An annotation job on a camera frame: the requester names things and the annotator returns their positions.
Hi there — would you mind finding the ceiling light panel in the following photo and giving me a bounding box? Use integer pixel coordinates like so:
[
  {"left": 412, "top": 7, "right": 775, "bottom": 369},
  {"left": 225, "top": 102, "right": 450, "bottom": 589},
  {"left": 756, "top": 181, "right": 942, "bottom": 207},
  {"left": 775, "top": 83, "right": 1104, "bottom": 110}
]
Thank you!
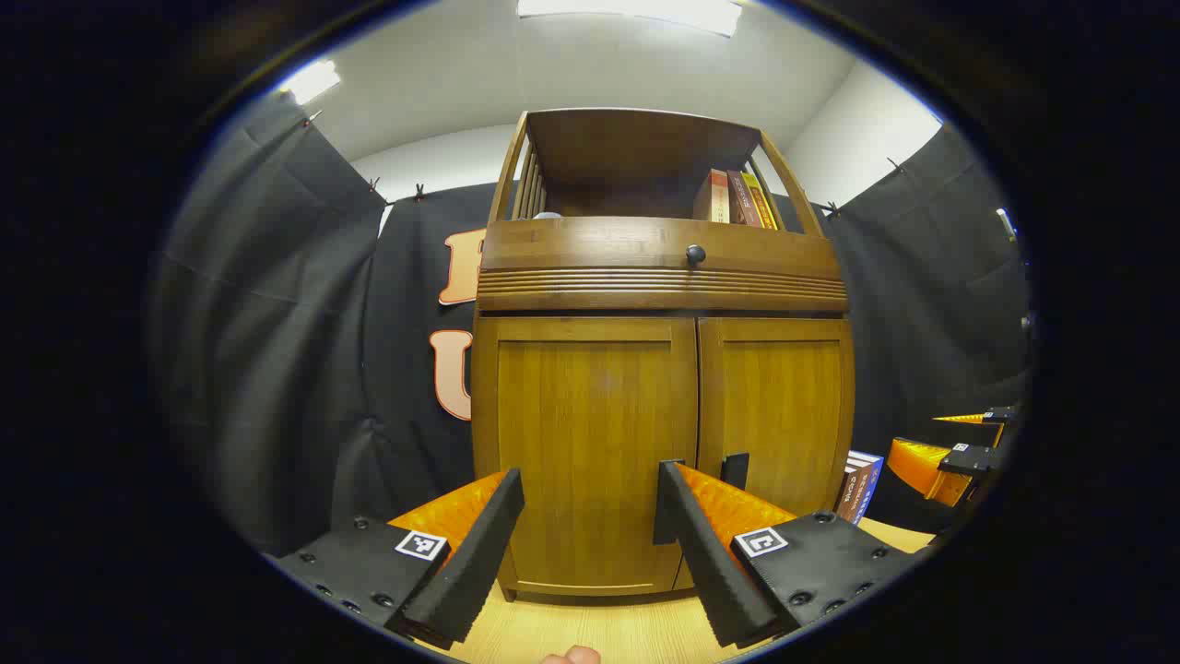
[{"left": 281, "top": 60, "right": 342, "bottom": 105}]

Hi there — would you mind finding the red and white book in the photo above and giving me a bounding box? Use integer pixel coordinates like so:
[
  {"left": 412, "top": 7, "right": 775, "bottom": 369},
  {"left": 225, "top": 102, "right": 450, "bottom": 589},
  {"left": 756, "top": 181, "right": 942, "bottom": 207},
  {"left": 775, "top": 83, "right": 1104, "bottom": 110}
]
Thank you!
[{"left": 693, "top": 169, "right": 731, "bottom": 224}]

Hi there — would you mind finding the maroon book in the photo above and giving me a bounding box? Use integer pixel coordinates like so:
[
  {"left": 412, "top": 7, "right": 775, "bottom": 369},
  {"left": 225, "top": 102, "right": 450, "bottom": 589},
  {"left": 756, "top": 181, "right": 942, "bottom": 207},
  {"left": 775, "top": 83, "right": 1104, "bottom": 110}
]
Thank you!
[{"left": 726, "top": 170, "right": 762, "bottom": 228}]

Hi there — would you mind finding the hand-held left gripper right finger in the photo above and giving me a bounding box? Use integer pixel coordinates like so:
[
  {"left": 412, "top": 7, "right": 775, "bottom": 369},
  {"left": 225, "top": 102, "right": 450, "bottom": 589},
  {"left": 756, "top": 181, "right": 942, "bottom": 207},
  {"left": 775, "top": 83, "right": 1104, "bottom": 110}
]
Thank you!
[{"left": 676, "top": 461, "right": 925, "bottom": 649}]

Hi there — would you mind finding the wooden shoe cabinet door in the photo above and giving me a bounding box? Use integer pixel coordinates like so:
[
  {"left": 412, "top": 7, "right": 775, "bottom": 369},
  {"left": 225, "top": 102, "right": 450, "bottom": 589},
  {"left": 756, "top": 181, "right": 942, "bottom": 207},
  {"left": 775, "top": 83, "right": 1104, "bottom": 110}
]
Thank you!
[
  {"left": 475, "top": 316, "right": 699, "bottom": 596},
  {"left": 696, "top": 316, "right": 856, "bottom": 517}
]

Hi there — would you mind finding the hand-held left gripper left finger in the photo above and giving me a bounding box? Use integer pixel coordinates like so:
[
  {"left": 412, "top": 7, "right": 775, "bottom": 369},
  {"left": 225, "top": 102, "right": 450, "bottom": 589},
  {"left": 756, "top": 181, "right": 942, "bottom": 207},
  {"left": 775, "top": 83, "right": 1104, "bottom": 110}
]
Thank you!
[{"left": 263, "top": 468, "right": 525, "bottom": 651}]

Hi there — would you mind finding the brown and blue book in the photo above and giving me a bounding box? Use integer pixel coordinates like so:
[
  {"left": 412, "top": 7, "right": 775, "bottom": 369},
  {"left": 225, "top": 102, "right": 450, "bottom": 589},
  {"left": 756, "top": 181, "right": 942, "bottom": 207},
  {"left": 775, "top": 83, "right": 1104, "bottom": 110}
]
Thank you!
[{"left": 834, "top": 450, "right": 886, "bottom": 525}]

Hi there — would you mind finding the wooden cabinet drawer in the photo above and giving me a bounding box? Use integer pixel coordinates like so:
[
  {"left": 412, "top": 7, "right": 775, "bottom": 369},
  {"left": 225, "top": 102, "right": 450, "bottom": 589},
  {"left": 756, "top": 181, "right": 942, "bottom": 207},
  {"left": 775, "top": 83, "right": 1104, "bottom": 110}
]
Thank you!
[{"left": 477, "top": 219, "right": 849, "bottom": 314}]

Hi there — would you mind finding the black backdrop cloth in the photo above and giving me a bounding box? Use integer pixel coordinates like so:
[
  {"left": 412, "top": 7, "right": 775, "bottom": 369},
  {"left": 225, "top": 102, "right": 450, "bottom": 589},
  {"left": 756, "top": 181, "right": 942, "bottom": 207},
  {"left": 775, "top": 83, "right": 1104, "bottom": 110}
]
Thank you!
[{"left": 152, "top": 92, "right": 1033, "bottom": 559}]

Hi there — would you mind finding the wooden double-door shoe cabinet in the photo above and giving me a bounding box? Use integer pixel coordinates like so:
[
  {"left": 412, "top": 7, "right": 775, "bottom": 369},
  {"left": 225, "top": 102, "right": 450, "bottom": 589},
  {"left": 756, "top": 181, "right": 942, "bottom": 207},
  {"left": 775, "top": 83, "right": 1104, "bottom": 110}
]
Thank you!
[{"left": 470, "top": 108, "right": 856, "bottom": 605}]

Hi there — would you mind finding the yellow book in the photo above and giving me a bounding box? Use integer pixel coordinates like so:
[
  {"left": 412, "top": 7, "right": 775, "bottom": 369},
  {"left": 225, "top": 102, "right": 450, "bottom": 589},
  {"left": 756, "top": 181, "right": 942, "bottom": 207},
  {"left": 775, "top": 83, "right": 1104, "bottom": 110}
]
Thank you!
[{"left": 740, "top": 172, "right": 780, "bottom": 231}]

